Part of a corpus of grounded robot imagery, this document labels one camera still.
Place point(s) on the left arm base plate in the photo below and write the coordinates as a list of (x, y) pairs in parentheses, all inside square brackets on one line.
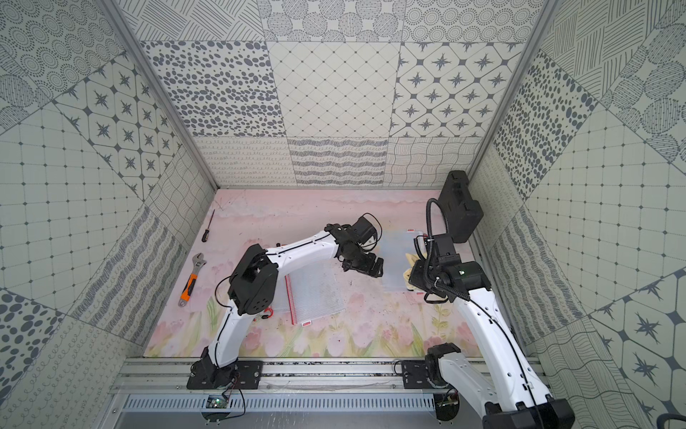
[(205, 375)]

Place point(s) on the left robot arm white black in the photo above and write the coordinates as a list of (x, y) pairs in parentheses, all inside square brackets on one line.
[(253, 284)]

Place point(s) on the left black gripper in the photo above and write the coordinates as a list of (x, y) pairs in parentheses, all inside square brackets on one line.
[(362, 260)]

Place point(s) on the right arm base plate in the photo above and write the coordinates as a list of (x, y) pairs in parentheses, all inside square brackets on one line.
[(423, 374)]

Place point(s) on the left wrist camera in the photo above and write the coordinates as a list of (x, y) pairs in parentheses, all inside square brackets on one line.
[(364, 231)]

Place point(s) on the aluminium mounting rail frame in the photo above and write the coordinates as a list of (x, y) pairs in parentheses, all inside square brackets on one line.
[(286, 385)]

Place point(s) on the black plastic case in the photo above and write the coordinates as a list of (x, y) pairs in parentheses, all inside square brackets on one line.
[(460, 210)]

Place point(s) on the black red screwdriver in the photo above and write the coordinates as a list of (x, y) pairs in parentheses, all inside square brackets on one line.
[(207, 230)]

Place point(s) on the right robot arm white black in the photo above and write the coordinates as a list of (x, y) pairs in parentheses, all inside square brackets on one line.
[(512, 395)]

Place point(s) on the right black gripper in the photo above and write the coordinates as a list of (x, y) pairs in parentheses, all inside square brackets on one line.
[(417, 277)]

